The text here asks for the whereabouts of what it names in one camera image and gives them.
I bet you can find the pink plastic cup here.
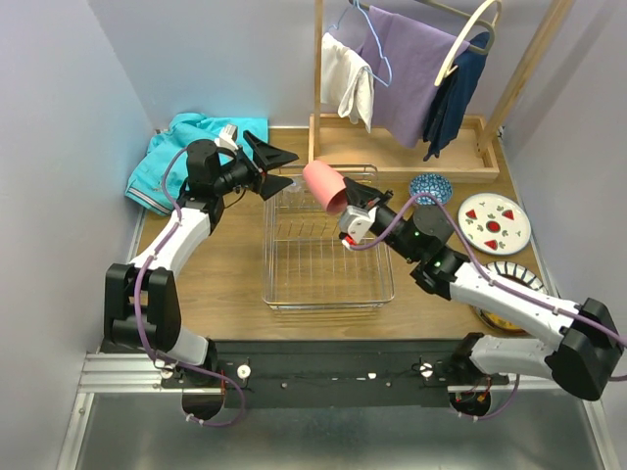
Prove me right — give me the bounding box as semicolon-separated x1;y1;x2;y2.
303;161;348;214

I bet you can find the purple cloth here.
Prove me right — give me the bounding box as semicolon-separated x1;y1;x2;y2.
358;6;456;148

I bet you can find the wooden clothes rack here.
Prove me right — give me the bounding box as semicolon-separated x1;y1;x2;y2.
308;1;573;183

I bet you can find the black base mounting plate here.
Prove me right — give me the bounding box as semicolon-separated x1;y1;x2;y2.
161;339;510;410

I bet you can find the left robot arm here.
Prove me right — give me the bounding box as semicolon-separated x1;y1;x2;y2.
104;124;298;387

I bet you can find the wooden hanger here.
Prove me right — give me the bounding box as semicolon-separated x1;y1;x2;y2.
427;0;503;87

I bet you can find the light blue wire hanger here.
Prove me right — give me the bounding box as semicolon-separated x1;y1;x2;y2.
326;0;393;88

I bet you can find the blue patterned bowl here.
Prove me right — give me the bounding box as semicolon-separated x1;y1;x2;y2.
409;173;453;205

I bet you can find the watermelon pattern plate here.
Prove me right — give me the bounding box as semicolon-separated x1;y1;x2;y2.
458;193;532;256

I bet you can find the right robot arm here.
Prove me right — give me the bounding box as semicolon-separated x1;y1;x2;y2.
339;177;626;401

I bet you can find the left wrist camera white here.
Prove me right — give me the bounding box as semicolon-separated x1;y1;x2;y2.
214;123;239;152

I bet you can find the turquoise shirt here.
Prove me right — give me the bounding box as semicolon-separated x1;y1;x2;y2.
123;112;270;217

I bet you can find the wire dish rack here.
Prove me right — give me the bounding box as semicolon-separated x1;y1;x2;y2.
263;164;395;310

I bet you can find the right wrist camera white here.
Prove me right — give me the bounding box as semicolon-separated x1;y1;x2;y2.
338;206;377;246

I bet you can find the aluminium frame rail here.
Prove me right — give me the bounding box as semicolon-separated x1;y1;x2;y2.
58;348;608;470

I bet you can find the clear drinking glass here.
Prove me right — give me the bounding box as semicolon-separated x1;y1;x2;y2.
283;177;307;207

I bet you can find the white cloth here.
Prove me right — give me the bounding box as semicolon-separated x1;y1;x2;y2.
320;32;374;132

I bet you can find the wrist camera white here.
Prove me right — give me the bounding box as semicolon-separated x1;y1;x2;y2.
214;123;239;152
338;206;377;246

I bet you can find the navy garment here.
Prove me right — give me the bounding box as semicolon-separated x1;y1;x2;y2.
422;48;487;162

